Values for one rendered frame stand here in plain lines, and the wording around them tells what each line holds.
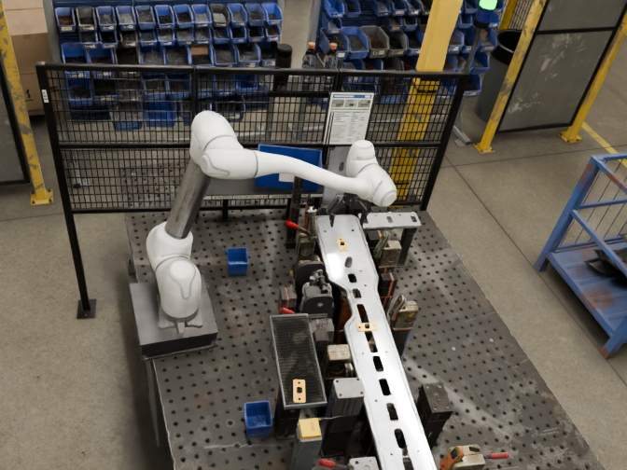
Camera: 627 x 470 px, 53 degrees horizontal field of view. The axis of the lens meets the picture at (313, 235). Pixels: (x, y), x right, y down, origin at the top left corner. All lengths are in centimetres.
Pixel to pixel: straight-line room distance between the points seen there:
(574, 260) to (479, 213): 79
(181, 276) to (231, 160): 55
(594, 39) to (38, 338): 451
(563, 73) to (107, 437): 429
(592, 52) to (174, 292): 413
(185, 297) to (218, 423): 51
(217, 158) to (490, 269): 266
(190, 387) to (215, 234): 90
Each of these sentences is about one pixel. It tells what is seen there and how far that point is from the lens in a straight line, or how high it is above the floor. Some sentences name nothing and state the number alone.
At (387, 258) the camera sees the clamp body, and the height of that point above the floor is 98.
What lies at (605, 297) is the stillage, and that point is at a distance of 437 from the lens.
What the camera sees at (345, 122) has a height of 128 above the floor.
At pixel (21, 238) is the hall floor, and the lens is 434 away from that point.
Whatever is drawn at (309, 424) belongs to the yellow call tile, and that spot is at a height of 116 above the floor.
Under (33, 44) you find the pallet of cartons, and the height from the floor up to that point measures 67.
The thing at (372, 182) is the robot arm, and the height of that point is 150.
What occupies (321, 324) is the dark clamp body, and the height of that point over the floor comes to 108.
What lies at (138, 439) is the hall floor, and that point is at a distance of 333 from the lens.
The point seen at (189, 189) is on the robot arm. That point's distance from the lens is 243.
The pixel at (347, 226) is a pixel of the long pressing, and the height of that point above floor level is 100.
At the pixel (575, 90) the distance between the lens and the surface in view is 581.
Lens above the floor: 290
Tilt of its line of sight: 43 degrees down
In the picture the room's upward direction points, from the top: 10 degrees clockwise
